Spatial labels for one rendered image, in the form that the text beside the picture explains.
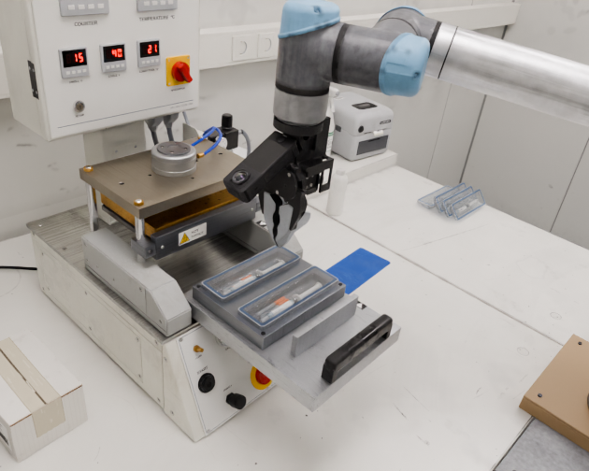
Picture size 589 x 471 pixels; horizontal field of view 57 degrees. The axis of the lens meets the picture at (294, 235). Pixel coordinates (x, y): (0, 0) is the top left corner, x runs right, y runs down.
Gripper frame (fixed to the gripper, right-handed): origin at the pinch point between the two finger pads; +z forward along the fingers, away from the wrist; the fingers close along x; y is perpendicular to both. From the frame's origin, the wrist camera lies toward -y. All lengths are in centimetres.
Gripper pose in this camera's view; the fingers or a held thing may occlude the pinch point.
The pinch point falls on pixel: (276, 240)
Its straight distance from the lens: 85.7
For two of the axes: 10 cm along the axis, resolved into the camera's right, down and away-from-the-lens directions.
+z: -1.0, 8.4, 5.3
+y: 6.9, -3.2, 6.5
